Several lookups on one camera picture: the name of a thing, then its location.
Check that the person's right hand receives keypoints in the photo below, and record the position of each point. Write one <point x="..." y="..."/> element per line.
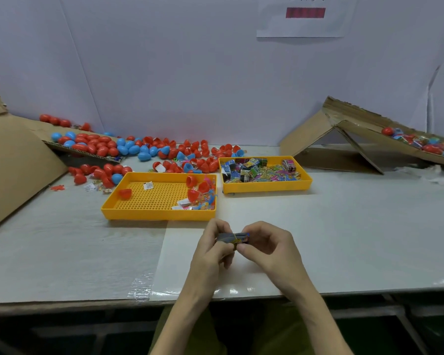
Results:
<point x="277" y="258"/>

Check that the small red star toy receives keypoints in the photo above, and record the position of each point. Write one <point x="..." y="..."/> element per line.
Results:
<point x="57" y="187"/>

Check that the crumpled clear plastic bag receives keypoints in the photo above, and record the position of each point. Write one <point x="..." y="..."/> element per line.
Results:
<point x="425" y="173"/>

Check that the large brown cardboard box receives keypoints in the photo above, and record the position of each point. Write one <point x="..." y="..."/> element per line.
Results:
<point x="14" y="166"/>

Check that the red capsule half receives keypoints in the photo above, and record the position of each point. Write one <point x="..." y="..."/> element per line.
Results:
<point x="203" y="187"/>
<point x="125" y="193"/>
<point x="191" y="181"/>
<point x="193" y="195"/>

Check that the pile of colourful toy packets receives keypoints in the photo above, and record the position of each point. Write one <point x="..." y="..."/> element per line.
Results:
<point x="257" y="170"/>

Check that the pile of red blue capsules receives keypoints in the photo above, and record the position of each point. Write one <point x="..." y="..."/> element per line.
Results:
<point x="103" y="146"/>

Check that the folded brown cardboard ramp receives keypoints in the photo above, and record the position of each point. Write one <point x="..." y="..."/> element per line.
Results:
<point x="355" y="125"/>

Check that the white paper sign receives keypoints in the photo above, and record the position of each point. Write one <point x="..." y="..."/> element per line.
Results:
<point x="305" y="18"/>

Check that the pile of colourful small toys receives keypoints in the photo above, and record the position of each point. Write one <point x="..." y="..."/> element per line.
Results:
<point x="206" y="201"/>

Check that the person's left thumb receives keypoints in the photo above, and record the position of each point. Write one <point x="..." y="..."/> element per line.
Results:
<point x="222" y="252"/>

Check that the person's left forearm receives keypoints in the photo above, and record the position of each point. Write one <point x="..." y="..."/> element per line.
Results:
<point x="177" y="323"/>

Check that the person's green clothing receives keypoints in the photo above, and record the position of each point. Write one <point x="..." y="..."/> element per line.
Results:
<point x="207" y="336"/>

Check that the person's right forearm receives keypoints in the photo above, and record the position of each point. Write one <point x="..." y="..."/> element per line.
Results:
<point x="320" y="321"/>

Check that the person's left hand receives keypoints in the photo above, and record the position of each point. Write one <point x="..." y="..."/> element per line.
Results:
<point x="203" y="262"/>

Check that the clear adhesive tape strip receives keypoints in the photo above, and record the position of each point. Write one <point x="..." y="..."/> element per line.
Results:
<point x="140" y="289"/>

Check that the white paper slip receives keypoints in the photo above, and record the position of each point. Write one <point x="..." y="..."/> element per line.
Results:
<point x="90" y="187"/>
<point x="148" y="185"/>

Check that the heap of filled capsules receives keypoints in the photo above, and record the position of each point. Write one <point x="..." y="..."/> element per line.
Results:
<point x="425" y="143"/>

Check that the yellow tray with packets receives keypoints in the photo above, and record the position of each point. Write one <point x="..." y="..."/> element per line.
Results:
<point x="266" y="185"/>

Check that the yellow perforated plastic tray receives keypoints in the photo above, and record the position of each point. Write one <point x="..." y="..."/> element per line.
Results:
<point x="151" y="199"/>

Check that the person's right thumb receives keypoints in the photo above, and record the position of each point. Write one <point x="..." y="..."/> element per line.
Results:
<point x="249" y="256"/>

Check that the dark metal table frame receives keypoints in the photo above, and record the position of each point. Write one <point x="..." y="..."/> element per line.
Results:
<point x="392" y="314"/>

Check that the small dark toy packet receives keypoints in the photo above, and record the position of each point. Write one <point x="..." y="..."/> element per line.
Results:
<point x="234" y="238"/>

